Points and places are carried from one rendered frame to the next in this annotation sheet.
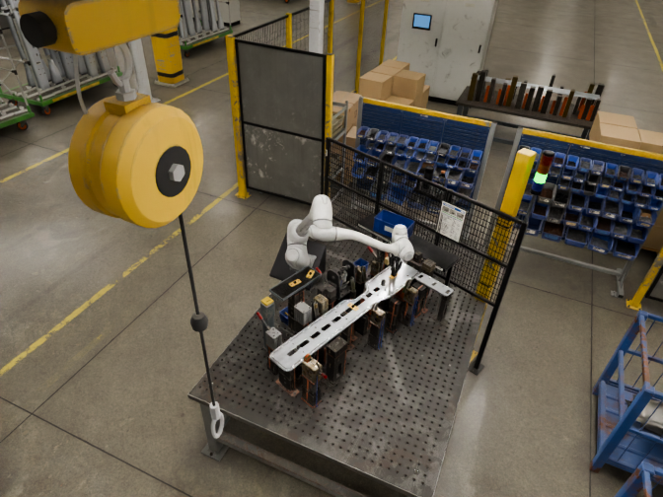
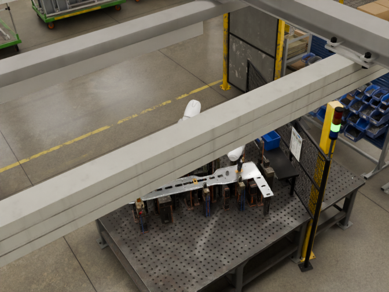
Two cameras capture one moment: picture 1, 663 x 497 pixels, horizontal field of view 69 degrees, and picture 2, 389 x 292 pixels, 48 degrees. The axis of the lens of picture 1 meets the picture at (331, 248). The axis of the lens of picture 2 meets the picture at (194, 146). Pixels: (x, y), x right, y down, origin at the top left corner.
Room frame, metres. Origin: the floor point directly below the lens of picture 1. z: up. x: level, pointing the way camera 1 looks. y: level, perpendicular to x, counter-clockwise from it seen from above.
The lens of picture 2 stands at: (-0.15, -1.96, 4.07)
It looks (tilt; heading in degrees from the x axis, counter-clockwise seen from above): 40 degrees down; 34
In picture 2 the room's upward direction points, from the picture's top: 2 degrees counter-clockwise
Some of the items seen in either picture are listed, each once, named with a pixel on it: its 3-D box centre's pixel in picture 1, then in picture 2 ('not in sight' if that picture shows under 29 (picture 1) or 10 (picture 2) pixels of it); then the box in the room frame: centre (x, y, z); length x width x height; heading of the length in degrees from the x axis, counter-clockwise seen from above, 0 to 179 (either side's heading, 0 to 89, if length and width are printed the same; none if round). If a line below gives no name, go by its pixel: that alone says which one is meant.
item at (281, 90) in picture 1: (282, 134); (251, 47); (5.28, 0.64, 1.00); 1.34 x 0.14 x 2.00; 68
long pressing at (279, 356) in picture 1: (351, 309); (193, 182); (2.43, -0.16, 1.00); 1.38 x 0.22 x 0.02; 139
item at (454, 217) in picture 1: (451, 221); (296, 143); (3.15, -0.92, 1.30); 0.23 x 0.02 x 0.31; 49
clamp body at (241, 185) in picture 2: (408, 306); (240, 195); (2.62, -0.60, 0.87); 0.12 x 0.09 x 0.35; 49
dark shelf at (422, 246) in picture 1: (405, 241); (270, 149); (3.26, -0.62, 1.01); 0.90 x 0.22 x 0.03; 49
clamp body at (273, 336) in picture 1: (273, 351); not in sight; (2.12, 0.34, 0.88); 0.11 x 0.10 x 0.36; 49
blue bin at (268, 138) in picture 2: (393, 225); (265, 136); (3.35, -0.51, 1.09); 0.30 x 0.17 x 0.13; 58
